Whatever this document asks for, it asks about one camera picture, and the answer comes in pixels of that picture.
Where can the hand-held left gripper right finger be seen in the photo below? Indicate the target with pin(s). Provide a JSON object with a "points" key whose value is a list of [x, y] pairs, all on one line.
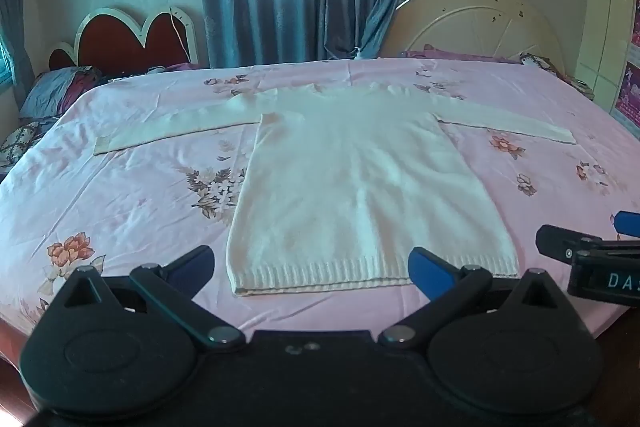
{"points": [[430, 272]]}

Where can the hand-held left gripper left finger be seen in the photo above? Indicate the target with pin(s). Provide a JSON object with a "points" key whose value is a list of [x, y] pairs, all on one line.
{"points": [[192, 269]]}

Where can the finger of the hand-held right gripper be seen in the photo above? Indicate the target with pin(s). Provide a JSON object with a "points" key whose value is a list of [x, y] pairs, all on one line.
{"points": [[560, 247], [629, 224]]}

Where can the white knit sweater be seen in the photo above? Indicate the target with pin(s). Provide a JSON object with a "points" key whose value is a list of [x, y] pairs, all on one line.
{"points": [[360, 187]]}

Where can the pink floral bed sheet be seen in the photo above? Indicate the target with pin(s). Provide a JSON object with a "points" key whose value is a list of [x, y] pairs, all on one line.
{"points": [[125, 207]]}

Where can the floral pillow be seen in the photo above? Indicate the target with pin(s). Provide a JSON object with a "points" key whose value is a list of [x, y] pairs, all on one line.
{"points": [[540, 63]]}

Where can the purple pillow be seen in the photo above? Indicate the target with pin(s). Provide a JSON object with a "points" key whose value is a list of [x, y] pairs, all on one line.
{"points": [[177, 67]]}

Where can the patterned quilt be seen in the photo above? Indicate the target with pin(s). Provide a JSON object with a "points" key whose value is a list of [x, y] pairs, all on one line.
{"points": [[22, 139]]}

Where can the pink pillow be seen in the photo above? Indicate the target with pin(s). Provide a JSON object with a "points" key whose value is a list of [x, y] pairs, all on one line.
{"points": [[450, 54]]}

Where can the cream wardrobe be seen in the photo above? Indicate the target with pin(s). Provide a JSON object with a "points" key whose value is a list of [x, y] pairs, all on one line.
{"points": [[605, 7]]}

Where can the blue pillow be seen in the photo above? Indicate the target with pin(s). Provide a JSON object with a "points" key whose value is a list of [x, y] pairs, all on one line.
{"points": [[55, 89]]}

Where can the white lotion bottle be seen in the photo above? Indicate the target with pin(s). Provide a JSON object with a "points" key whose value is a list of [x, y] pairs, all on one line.
{"points": [[358, 54]]}

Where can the red heart-shaped headboard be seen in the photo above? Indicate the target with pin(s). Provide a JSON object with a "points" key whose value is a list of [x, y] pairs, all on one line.
{"points": [[115, 42]]}

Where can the cream round headboard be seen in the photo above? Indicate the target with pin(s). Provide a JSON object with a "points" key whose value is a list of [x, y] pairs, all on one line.
{"points": [[475, 22]]}

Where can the window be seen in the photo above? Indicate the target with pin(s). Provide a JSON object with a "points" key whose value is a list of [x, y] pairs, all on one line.
{"points": [[5, 62]]}

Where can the grey curtain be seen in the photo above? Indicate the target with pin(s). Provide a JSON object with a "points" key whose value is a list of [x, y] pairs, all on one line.
{"points": [[12, 7]]}

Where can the large pink wall poster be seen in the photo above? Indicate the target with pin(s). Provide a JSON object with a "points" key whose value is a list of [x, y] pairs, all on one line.
{"points": [[629, 94]]}

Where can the small pink wall poster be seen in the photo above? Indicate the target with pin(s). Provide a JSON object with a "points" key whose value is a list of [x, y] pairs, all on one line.
{"points": [[636, 22]]}

